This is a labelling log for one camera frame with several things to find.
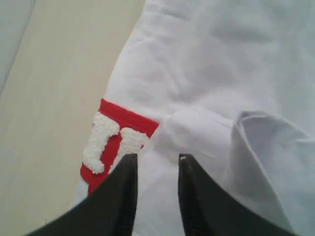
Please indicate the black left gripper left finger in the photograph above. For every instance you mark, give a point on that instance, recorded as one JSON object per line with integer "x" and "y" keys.
{"x": 109, "y": 211}

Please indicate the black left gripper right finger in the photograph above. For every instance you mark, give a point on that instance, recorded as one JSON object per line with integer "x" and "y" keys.
{"x": 207, "y": 210}

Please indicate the white t-shirt red Chinese lettering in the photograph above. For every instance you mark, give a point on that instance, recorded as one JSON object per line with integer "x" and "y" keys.
{"x": 231, "y": 82}

